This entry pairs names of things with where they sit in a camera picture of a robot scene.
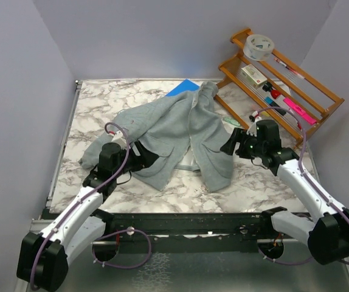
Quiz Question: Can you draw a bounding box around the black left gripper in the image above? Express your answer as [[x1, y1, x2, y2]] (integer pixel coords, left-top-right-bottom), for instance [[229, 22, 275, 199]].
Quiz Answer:
[[114, 140, 159, 178]]

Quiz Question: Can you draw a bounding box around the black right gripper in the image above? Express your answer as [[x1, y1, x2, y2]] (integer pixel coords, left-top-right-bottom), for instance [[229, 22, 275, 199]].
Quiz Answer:
[[221, 127, 266, 159]]

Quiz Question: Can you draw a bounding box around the grey zip-up jacket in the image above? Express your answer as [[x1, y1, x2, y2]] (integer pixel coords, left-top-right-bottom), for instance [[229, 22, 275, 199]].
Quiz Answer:
[[78, 80, 242, 192]]

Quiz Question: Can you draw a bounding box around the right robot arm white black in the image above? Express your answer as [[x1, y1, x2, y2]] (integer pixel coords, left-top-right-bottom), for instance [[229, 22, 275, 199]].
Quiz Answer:
[[220, 119, 349, 265]]

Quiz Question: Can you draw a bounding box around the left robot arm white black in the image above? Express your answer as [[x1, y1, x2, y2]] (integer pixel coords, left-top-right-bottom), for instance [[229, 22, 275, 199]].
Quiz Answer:
[[16, 141, 158, 291]]

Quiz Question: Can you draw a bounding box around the mint green eraser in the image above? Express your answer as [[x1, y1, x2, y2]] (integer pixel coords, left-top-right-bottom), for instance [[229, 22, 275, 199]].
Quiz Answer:
[[223, 117, 241, 127]]

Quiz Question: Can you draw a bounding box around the yellow highlighter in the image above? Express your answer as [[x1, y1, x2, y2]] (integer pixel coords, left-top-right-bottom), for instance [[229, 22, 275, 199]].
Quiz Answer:
[[260, 111, 269, 117]]

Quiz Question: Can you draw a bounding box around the blue black highlighter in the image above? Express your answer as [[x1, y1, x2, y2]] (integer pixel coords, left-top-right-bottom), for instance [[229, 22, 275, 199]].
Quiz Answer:
[[264, 97, 286, 116]]

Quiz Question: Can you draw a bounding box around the pink highlighter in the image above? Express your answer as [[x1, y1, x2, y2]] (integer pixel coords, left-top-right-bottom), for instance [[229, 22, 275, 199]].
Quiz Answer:
[[283, 97, 317, 125]]

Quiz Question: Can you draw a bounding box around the wooden two-tier rack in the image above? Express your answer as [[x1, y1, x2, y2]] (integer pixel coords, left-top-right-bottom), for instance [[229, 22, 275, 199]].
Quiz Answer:
[[216, 28, 344, 148]]

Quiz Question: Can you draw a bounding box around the white green small box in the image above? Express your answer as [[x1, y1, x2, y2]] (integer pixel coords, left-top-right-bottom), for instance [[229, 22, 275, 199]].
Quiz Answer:
[[241, 64, 268, 89]]

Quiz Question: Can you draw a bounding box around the blue paper sheet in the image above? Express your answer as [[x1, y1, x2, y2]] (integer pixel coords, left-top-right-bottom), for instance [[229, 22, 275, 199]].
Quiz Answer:
[[166, 79, 199, 97]]

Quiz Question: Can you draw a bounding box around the red pen on top shelf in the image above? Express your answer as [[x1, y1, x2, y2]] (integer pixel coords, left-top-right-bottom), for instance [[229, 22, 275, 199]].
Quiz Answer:
[[274, 57, 305, 80]]

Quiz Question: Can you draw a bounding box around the clear tape roll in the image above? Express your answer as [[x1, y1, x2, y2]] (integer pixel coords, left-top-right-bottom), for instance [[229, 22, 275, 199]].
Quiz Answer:
[[243, 34, 275, 61]]

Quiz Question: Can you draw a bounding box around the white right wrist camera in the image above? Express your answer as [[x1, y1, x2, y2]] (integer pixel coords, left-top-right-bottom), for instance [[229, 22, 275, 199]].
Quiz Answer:
[[246, 111, 262, 136]]

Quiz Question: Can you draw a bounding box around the aluminium frame rail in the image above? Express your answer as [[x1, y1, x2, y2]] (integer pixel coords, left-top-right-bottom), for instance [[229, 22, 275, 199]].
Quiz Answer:
[[13, 215, 349, 292]]

